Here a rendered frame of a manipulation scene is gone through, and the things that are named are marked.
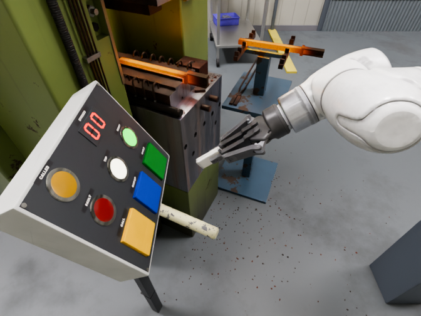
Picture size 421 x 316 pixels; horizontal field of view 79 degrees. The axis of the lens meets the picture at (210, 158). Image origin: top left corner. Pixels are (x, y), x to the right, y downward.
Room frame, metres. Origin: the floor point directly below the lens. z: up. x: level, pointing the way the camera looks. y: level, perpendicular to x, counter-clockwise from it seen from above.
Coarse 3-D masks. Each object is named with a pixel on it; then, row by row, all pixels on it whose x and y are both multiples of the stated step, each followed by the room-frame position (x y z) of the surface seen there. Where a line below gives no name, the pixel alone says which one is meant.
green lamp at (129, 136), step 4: (124, 132) 0.45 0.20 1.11; (128, 132) 0.46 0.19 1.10; (132, 132) 0.47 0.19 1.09; (124, 136) 0.44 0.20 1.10; (128, 136) 0.45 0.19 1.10; (132, 136) 0.46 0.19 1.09; (128, 140) 0.44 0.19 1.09; (132, 140) 0.45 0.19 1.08; (136, 140) 0.46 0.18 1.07; (132, 144) 0.44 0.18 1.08
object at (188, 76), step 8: (128, 64) 1.02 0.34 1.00; (136, 64) 1.00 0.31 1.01; (144, 64) 1.00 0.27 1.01; (152, 64) 1.00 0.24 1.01; (168, 72) 0.94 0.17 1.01; (176, 72) 0.93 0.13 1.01; (184, 72) 0.93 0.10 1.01; (192, 72) 0.91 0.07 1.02; (184, 80) 0.90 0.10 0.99; (192, 80) 0.90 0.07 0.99; (200, 80) 0.89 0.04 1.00; (208, 80) 0.88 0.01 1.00
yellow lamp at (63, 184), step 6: (54, 174) 0.26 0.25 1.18; (60, 174) 0.27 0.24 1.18; (66, 174) 0.27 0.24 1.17; (54, 180) 0.25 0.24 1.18; (60, 180) 0.26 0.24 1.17; (66, 180) 0.26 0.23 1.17; (72, 180) 0.27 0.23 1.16; (54, 186) 0.24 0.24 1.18; (60, 186) 0.25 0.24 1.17; (66, 186) 0.25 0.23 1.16; (72, 186) 0.26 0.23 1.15; (60, 192) 0.24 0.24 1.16; (66, 192) 0.24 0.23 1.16; (72, 192) 0.25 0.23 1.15
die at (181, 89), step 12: (144, 60) 1.07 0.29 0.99; (132, 72) 0.97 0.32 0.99; (144, 72) 0.97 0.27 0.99; (156, 72) 0.95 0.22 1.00; (144, 84) 0.89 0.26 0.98; (156, 84) 0.89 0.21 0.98; (168, 84) 0.87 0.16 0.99; (180, 84) 0.88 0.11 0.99; (156, 96) 0.83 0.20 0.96; (168, 96) 0.81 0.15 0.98; (180, 96) 0.87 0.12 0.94
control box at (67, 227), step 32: (96, 96) 0.48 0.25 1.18; (64, 128) 0.35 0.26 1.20; (96, 128) 0.40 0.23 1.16; (128, 128) 0.48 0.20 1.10; (32, 160) 0.30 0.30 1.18; (64, 160) 0.30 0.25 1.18; (96, 160) 0.34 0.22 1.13; (128, 160) 0.40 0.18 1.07; (32, 192) 0.22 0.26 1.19; (96, 192) 0.28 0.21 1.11; (128, 192) 0.32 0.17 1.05; (0, 224) 0.19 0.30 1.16; (32, 224) 0.19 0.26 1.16; (64, 224) 0.20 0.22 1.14; (96, 224) 0.22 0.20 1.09; (64, 256) 0.19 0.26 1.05; (96, 256) 0.19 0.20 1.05; (128, 256) 0.20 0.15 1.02
